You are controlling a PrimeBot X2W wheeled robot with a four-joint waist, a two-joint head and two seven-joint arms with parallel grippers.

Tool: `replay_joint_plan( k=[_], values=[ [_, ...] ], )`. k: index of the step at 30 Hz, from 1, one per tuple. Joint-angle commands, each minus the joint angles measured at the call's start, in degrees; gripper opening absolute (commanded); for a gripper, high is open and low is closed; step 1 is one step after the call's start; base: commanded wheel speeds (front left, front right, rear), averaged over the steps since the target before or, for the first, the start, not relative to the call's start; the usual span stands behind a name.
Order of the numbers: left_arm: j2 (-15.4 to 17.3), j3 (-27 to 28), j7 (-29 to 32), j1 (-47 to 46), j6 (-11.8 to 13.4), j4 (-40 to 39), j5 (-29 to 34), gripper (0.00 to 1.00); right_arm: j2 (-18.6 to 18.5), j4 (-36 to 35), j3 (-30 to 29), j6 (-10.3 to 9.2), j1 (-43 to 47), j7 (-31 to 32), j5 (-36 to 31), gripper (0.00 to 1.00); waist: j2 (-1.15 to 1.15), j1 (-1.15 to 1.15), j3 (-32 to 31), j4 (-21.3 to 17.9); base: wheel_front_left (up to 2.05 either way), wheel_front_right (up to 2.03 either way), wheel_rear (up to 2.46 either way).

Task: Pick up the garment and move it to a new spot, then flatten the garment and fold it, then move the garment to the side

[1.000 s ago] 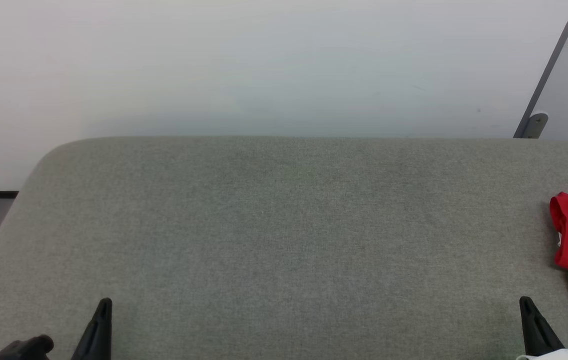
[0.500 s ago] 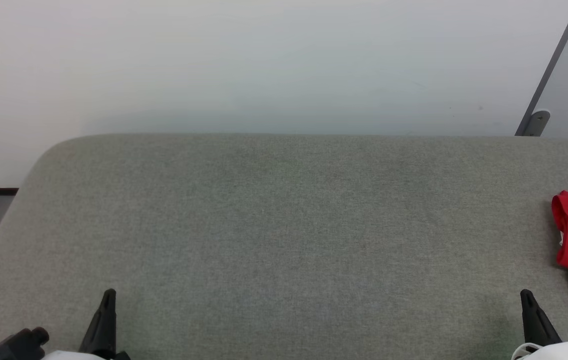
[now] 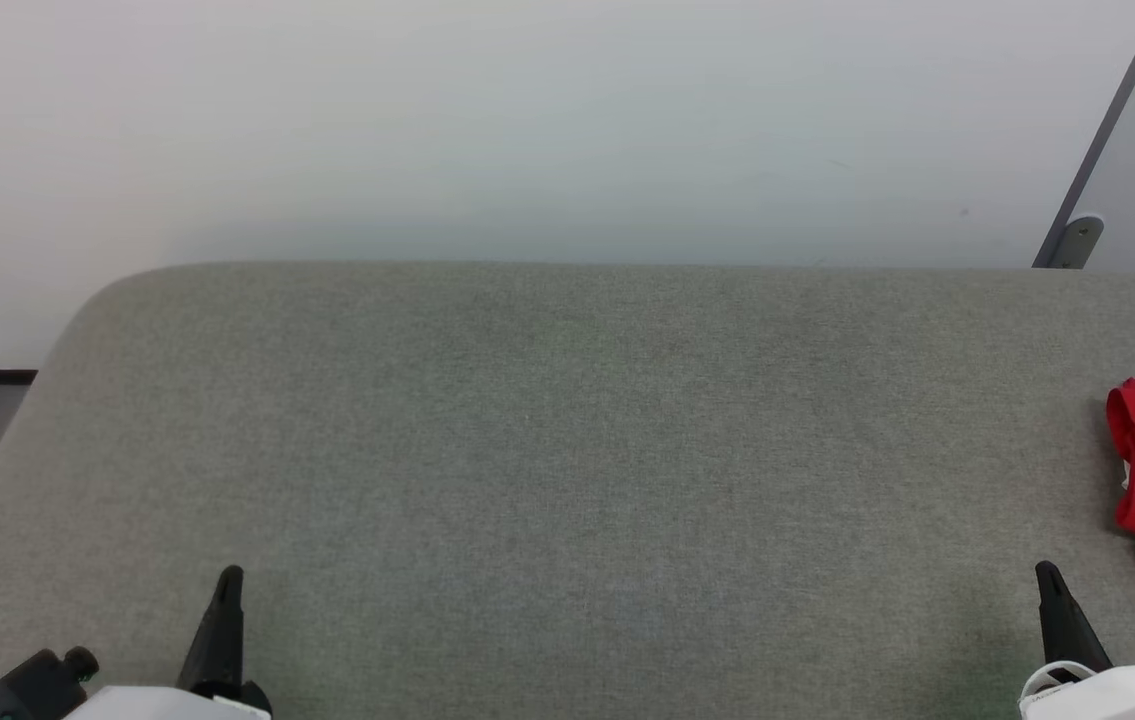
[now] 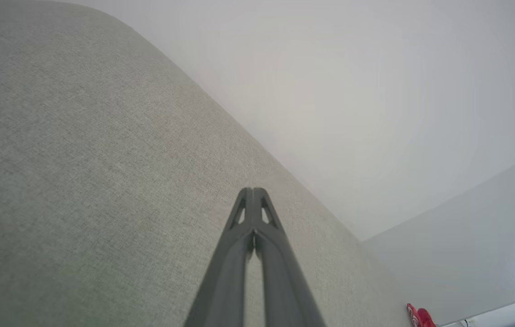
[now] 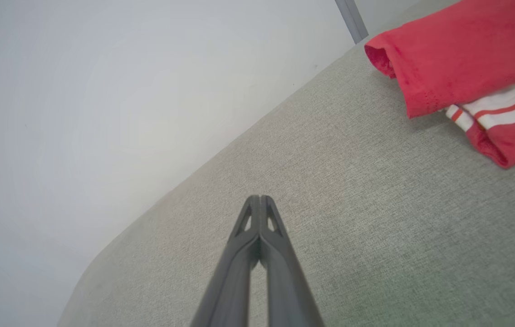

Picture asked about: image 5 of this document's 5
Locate red garment with white stripes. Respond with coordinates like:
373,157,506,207
364,0,515,170

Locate grey fabric sofa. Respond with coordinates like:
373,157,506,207
57,0,515,327

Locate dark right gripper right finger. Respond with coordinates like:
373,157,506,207
260,195,325,327

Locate grey metal stand pole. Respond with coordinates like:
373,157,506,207
334,0,370,45

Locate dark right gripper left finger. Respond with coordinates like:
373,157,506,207
191,195,260,327

